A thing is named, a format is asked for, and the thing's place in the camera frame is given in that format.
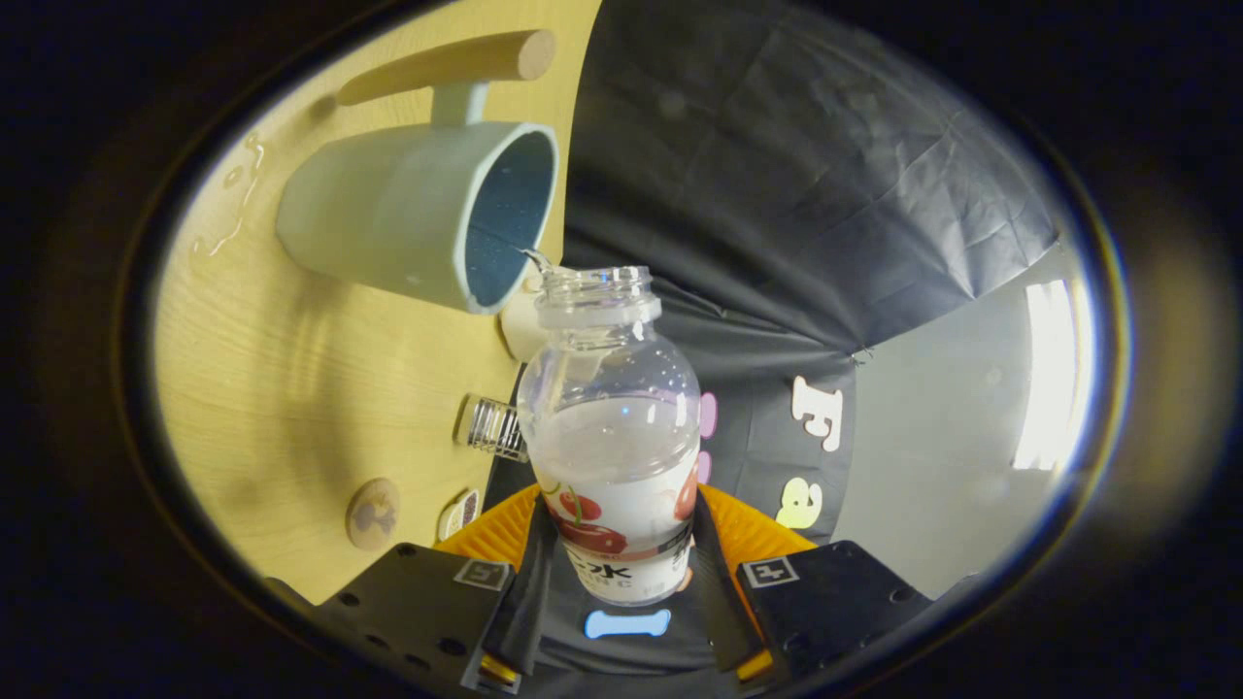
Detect round wooden coaster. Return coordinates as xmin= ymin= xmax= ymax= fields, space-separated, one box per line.
xmin=346 ymin=477 xmax=402 ymax=552

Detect small clear glass jar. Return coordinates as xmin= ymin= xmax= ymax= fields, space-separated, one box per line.
xmin=454 ymin=393 xmax=530 ymax=463

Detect white toaster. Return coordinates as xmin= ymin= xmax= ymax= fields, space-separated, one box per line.
xmin=500 ymin=282 xmax=550 ymax=363

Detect black backdrop cloth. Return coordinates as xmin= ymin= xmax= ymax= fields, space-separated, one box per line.
xmin=483 ymin=0 xmax=1059 ymax=676

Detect clear plastic juice bottle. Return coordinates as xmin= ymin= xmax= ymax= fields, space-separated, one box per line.
xmin=517 ymin=267 xmax=702 ymax=607

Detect wooden table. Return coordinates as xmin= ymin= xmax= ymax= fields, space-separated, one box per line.
xmin=153 ymin=0 xmax=603 ymax=605

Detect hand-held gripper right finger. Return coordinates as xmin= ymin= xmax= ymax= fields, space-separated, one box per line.
xmin=691 ymin=483 xmax=935 ymax=685

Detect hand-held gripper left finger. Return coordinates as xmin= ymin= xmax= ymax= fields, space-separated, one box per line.
xmin=316 ymin=483 xmax=559 ymax=695

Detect white divided dish with grains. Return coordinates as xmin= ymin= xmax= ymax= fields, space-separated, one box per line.
xmin=437 ymin=488 xmax=481 ymax=543

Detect spilled liquid puddle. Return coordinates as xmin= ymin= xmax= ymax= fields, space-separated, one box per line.
xmin=194 ymin=131 xmax=268 ymax=258

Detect pale green cup wooden handle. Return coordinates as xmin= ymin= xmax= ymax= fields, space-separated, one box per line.
xmin=276 ymin=29 xmax=561 ymax=316

